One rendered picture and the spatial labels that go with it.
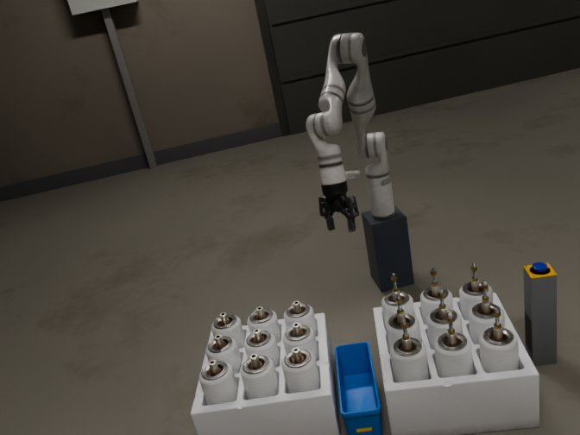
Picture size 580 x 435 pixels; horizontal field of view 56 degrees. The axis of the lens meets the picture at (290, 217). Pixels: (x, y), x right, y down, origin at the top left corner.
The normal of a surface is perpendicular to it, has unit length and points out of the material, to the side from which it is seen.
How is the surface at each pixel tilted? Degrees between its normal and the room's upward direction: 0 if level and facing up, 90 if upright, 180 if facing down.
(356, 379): 0
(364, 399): 0
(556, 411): 0
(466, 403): 90
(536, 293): 90
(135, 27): 90
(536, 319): 90
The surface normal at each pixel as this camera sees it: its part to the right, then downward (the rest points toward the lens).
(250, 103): 0.16, 0.37
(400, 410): -0.06, 0.41
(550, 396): -0.19, -0.90
